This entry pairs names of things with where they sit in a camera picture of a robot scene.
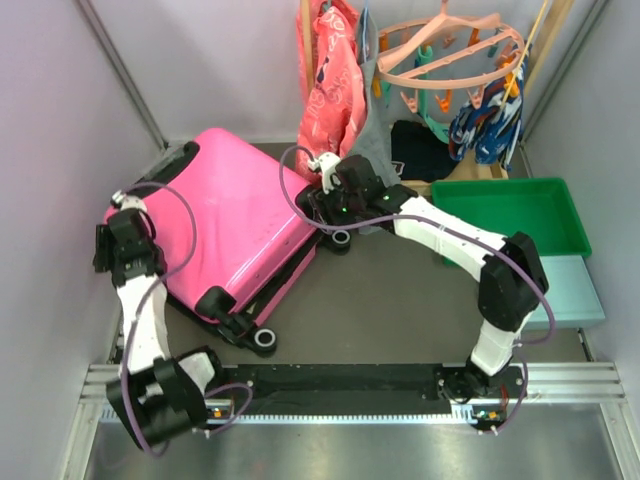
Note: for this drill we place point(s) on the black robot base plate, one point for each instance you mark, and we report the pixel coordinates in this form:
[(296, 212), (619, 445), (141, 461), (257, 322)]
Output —
[(368, 389)]

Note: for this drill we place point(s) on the dark navy folded garment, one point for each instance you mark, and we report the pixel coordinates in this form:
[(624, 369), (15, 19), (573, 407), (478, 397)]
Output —
[(417, 154)]

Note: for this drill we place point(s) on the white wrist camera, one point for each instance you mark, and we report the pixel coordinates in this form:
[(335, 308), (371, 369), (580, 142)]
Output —
[(122, 201), (326, 166)]

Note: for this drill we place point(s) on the light blue plastic tray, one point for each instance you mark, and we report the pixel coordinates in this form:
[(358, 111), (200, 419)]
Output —
[(572, 296)]

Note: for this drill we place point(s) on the teal round clothes hanger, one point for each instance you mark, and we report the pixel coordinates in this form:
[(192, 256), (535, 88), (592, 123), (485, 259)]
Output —
[(419, 104)]

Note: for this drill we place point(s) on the coral patterned jacket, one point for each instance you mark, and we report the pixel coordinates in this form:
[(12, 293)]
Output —
[(331, 79)]

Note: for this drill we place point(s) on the pink hard-shell suitcase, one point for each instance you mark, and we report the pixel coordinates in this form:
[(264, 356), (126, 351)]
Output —
[(233, 237)]

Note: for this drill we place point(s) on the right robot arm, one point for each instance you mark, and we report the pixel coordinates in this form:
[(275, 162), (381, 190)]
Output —
[(508, 269)]

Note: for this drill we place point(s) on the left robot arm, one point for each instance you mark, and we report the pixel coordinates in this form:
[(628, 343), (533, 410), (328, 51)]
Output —
[(157, 396)]

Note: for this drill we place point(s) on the aluminium rail frame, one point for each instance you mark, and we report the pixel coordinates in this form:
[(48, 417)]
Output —
[(415, 421)]

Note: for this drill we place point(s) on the pink round clothes hanger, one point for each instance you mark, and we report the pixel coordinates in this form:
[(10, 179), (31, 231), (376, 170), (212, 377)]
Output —
[(416, 50)]

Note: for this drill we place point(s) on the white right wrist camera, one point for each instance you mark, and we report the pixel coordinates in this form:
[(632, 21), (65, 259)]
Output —
[(326, 166)]

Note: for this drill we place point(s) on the wooden clothes rack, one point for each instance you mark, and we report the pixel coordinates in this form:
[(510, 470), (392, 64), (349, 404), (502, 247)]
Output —
[(549, 22)]

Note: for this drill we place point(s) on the grey hanging garment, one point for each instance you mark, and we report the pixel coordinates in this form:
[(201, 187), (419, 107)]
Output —
[(373, 140)]

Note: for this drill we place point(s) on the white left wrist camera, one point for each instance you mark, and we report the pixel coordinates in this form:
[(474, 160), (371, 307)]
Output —
[(122, 201)]

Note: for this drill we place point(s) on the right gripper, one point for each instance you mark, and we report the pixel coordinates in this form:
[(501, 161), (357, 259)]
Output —
[(322, 204)]

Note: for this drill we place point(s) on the blue white patterned garment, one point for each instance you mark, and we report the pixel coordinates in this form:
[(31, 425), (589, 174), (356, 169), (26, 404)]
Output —
[(492, 130)]

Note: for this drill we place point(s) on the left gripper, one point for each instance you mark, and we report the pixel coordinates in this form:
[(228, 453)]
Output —
[(108, 260)]

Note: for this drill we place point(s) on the green plastic tray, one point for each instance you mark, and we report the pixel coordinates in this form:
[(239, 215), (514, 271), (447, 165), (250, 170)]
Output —
[(542, 208)]

